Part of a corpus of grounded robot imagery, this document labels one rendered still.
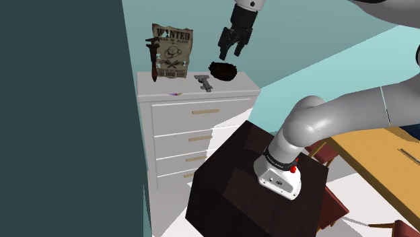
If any old paper poster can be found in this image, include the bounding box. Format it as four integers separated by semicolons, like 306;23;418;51
151;22;195;80

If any yellow wooden table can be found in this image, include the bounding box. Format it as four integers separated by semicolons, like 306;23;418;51
325;125;420;223

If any dark brown woven bowl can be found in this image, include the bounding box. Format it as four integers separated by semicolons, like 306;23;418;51
207;61;238;81

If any white chest of drawers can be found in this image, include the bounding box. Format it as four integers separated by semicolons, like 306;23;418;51
136;71;262;194

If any red wooden chair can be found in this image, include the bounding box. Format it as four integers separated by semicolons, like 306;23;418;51
367;219;420;237
304;139;340;168
315;185;351;234

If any dark brown robot stand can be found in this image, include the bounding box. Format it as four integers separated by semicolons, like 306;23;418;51
184;120;330;237

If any rusty brown wrench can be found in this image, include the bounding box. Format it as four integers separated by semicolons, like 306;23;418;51
145;36;161;83

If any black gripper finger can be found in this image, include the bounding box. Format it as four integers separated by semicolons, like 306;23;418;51
217;27;236;61
233;32;253;57

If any grey metal tool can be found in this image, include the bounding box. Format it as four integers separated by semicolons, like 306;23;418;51
193;74;214;94

